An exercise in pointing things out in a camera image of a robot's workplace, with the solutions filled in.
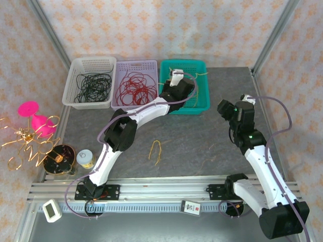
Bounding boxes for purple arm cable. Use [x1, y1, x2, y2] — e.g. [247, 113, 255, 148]
[218, 95, 311, 242]
[65, 73, 199, 219]

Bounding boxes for bent yellow cable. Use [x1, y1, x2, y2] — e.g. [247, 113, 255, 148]
[148, 140, 163, 166]

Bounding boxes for white digital timer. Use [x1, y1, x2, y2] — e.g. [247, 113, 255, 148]
[42, 199, 63, 223]

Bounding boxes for lavender plastic basket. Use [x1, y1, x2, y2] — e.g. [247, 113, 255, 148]
[110, 59, 159, 111]

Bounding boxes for aluminium frame post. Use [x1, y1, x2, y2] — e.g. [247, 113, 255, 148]
[26, 0, 73, 74]
[251, 0, 302, 75]

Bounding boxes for gold wire ornament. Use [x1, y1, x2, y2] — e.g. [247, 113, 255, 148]
[0, 115, 62, 171]

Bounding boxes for white label card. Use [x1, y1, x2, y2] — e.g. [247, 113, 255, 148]
[181, 200, 201, 216]

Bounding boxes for tin can yellow label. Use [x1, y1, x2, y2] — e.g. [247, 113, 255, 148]
[76, 149, 96, 169]

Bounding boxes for teal plastic basket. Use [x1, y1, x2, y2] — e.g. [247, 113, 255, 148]
[158, 59, 211, 115]

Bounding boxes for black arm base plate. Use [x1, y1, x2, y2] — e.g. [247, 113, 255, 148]
[75, 185, 121, 201]
[208, 184, 237, 201]

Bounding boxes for white plastic basket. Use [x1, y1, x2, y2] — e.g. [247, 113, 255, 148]
[62, 56, 118, 110]

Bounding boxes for pink plastic goblet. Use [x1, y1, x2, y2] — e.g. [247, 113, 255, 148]
[17, 100, 58, 138]

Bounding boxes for tangled black cables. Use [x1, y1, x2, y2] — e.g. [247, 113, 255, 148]
[73, 64, 113, 104]

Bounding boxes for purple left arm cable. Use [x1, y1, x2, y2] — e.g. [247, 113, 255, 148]
[65, 73, 199, 219]

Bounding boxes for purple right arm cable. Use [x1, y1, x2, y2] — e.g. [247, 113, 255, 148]
[218, 95, 311, 242]

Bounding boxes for tangled red cables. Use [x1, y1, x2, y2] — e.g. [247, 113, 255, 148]
[115, 70, 157, 106]

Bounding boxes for slotted grey cable duct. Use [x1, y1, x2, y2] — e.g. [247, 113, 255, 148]
[37, 203, 228, 214]

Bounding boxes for black round tin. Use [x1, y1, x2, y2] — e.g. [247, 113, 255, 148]
[42, 144, 77, 176]

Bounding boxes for aluminium mounting rail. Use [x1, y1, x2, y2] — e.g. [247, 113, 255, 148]
[29, 172, 302, 202]

